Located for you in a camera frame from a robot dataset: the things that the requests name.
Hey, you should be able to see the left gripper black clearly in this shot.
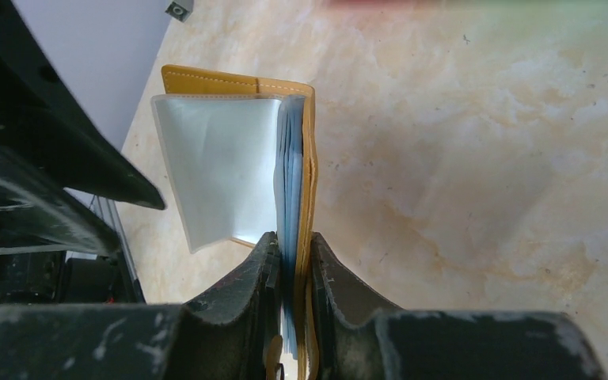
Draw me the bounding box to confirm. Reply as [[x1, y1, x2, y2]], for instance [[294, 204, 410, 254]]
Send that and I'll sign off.
[[0, 148, 144, 305]]

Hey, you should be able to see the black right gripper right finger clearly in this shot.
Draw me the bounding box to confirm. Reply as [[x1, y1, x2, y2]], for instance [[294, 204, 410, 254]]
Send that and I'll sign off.
[[310, 233, 606, 379]]

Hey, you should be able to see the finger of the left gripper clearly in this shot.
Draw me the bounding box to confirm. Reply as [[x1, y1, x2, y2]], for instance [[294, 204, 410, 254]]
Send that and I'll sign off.
[[0, 1, 165, 210]]

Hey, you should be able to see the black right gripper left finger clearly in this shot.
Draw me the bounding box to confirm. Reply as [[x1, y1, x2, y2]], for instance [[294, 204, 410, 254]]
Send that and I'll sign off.
[[0, 232, 280, 379]]

